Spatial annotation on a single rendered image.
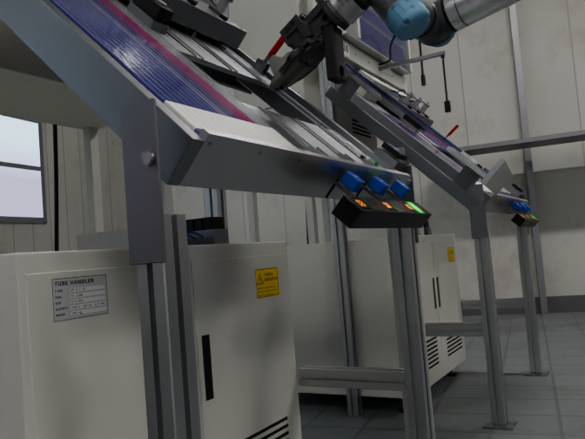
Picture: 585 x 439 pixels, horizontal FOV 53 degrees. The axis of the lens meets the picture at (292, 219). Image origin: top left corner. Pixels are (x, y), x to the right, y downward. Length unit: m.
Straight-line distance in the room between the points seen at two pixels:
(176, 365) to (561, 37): 4.58
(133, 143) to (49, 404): 0.42
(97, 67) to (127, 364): 0.47
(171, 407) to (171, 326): 0.08
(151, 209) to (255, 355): 0.70
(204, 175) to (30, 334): 0.34
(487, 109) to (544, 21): 0.76
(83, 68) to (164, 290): 0.31
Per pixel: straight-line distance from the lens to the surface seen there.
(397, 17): 1.18
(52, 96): 1.51
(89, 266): 0.95
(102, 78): 0.76
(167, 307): 0.62
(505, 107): 4.87
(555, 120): 4.84
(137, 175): 0.64
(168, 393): 0.63
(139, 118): 0.64
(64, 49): 0.82
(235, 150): 0.71
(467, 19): 1.28
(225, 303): 1.18
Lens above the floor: 0.59
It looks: 3 degrees up
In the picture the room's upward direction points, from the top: 5 degrees counter-clockwise
